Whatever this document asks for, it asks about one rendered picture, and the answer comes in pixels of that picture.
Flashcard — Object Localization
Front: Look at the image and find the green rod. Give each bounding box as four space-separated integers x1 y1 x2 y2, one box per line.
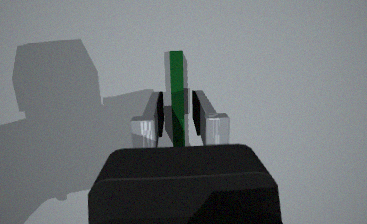
169 51 185 147

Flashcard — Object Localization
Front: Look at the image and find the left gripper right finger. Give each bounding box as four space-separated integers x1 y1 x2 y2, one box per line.
192 90 230 145

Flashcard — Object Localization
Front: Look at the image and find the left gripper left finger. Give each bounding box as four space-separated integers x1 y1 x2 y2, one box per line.
130 92 164 148

